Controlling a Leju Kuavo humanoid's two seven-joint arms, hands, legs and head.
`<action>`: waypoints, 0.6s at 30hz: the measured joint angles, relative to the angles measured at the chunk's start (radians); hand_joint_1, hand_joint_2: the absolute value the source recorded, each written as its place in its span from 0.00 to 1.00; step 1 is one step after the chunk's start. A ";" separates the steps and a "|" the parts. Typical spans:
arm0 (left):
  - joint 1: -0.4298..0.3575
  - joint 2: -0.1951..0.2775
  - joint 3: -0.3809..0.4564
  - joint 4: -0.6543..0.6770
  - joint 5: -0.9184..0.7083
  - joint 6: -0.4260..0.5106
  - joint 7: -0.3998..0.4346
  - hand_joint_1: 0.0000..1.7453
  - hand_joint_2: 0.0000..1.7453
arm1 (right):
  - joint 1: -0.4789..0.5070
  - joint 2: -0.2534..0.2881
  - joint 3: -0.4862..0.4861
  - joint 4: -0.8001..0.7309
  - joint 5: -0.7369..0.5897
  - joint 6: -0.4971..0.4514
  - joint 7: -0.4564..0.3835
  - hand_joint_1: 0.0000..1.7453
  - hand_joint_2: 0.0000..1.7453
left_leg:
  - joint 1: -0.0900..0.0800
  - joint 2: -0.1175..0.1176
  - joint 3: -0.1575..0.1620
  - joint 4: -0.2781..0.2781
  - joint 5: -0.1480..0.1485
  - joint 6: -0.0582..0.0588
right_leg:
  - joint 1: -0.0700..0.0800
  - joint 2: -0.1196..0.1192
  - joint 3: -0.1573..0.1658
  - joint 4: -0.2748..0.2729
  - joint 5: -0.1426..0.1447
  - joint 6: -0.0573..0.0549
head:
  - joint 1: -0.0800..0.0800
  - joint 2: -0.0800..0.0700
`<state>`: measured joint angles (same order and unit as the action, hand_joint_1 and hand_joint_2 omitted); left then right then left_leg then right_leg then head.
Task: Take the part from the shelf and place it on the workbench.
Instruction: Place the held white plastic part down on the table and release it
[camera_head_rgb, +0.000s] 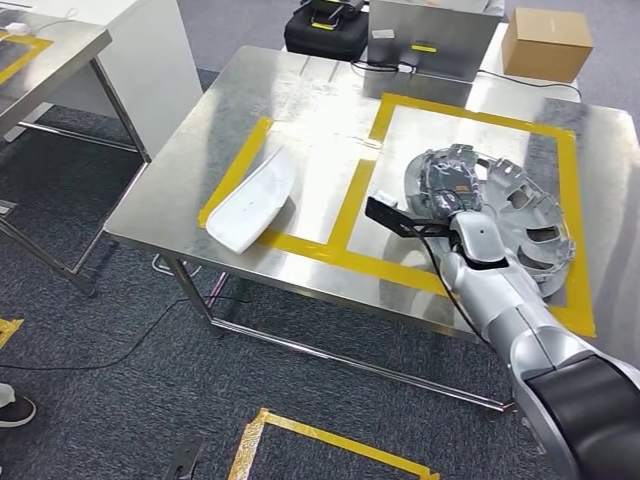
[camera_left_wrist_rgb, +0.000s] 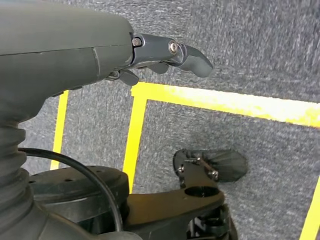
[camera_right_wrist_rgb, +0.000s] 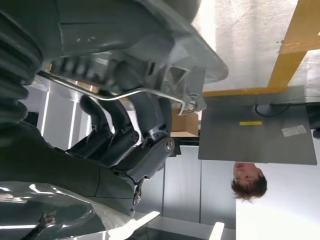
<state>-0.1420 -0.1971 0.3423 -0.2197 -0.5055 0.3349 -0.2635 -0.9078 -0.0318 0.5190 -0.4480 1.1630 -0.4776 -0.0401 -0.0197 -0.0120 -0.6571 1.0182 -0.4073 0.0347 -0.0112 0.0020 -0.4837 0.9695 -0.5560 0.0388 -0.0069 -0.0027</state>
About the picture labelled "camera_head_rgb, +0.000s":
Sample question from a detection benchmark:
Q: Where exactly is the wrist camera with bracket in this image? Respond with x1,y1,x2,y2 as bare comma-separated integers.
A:
165,433,205,480
365,190,451,241

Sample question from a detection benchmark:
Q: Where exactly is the black laptop cable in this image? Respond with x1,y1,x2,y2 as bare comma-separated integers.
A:
477,68,583,102

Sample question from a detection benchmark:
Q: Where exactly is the brown cardboard box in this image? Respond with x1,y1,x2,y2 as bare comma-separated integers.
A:
501,7,595,84

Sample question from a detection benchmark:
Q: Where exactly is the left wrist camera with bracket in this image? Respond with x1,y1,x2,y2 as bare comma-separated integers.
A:
165,433,205,480

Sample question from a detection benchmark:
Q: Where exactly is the white flat part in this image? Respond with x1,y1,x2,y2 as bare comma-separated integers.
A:
205,146,297,255

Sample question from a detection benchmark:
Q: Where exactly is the black object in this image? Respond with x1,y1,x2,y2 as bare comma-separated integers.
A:
284,0,370,62

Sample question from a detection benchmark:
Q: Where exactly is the black floor cable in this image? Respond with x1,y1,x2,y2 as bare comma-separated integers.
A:
0,294,251,372

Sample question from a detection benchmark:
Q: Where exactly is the pale workbench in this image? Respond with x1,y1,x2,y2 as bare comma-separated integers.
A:
103,44,640,415

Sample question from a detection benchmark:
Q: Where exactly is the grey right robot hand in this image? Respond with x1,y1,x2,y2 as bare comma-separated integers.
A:
422,150,487,220

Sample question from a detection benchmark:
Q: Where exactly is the black cable with white plug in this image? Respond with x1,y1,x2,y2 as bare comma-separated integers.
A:
349,58,417,75

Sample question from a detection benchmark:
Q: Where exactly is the white panel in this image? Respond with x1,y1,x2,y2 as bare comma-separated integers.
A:
2,0,204,162

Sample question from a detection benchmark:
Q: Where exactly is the person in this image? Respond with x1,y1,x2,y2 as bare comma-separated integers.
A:
0,382,37,429

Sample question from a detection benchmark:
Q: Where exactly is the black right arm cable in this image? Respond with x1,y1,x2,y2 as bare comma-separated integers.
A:
410,225,494,347

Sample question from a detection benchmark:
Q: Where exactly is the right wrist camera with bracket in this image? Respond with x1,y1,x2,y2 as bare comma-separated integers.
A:
365,190,451,241

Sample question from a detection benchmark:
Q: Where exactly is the stainless steel table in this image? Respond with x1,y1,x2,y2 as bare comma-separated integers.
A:
0,9,151,298

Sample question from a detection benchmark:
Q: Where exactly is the yellow floor tape square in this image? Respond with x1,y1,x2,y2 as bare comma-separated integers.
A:
227,408,441,480
0,317,24,351

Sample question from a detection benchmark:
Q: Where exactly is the yellow tape on workbench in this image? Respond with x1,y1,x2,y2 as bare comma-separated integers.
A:
198,92,597,339

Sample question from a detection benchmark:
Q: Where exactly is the grey plastic wheel hubcap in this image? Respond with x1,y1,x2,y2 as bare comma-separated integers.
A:
402,144,577,299

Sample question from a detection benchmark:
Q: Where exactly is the silver laptop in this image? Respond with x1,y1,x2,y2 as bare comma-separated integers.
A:
367,0,505,84

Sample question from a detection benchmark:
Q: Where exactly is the yellow tape on steel table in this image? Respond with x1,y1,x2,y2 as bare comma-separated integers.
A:
0,29,54,86

